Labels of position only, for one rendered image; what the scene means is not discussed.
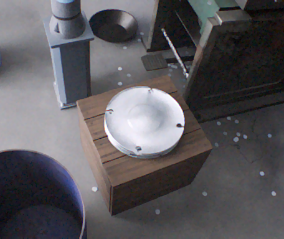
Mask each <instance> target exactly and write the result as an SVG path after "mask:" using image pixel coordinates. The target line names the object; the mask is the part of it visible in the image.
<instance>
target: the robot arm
mask: <svg viewBox="0 0 284 239"><path fill-rule="evenodd" d="M50 1H51V7H52V16H51V19H50V24H49V26H50V32H51V33H52V35H54V36H55V37H58V38H59V39H74V38H76V37H78V36H80V35H82V34H83V33H84V31H85V29H86V23H85V20H84V17H83V15H82V13H81V5H80V1H81V0H50Z"/></svg>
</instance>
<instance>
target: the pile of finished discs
mask: <svg viewBox="0 0 284 239"><path fill-rule="evenodd" d="M183 126H184V116H183V113H182V109H181V107H180V106H179V105H178V103H177V102H176V101H175V99H173V98H172V97H171V96H170V95H168V94H167V93H165V92H163V91H161V90H158V89H156V88H155V89H152V90H150V88H148V87H131V88H128V89H126V90H123V91H121V92H120V93H117V94H116V95H115V96H114V97H113V98H112V99H111V101H110V102H109V103H108V106H107V109H106V113H105V131H106V134H107V135H108V138H109V140H110V142H111V143H112V144H113V145H114V146H115V147H116V148H117V149H118V150H119V151H121V152H123V153H125V154H127V155H129V156H131V157H135V158H138V159H153V158H156V157H160V155H165V154H166V153H168V152H169V151H171V150H172V149H173V148H174V147H175V145H177V143H178V142H179V140H180V138H181V136H182V132H183V129H184V128H183Z"/></svg>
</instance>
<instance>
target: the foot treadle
mask: <svg viewBox="0 0 284 239"><path fill-rule="evenodd" d="M181 58H182V60H183V62H188V61H193V60H194V55H190V56H185V57H181ZM141 61H142V62H143V65H144V66H145V69H146V71H152V70H157V69H161V68H167V67H168V64H169V63H178V60H177V58H176V57H173V58H168V59H166V58H164V55H163V54H162V53H158V54H152V55H142V56H141Z"/></svg>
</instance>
